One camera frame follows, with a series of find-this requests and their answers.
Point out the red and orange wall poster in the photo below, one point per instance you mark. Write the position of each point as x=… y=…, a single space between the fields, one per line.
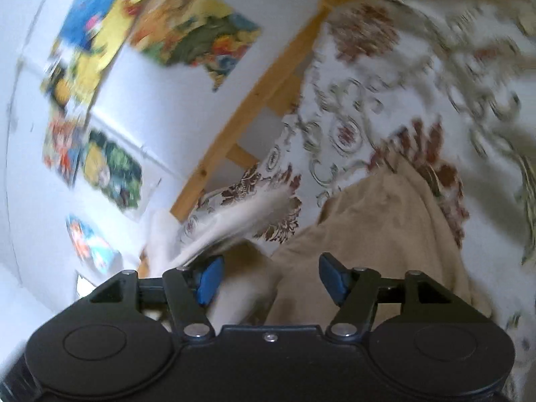
x=63 y=146

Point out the round blue wall poster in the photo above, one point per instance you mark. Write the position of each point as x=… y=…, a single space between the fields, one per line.
x=92 y=243

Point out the floral printed bedsheet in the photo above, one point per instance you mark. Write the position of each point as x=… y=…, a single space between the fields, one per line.
x=377 y=92

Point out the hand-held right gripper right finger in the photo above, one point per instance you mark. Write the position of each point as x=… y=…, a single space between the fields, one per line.
x=331 y=278

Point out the white cloth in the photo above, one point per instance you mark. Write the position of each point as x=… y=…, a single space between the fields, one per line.
x=161 y=236

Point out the blue and yellow wall poster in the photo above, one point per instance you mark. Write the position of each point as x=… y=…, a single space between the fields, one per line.
x=96 y=21

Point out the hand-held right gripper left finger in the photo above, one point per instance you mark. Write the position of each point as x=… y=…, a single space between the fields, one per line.
x=209 y=280

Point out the orange and green wall poster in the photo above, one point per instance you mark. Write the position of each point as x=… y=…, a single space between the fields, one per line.
x=188 y=29

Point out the beige garment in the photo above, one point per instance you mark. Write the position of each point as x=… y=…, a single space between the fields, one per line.
x=377 y=226

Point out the dark green wall poster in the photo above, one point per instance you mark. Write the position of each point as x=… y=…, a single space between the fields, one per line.
x=113 y=171

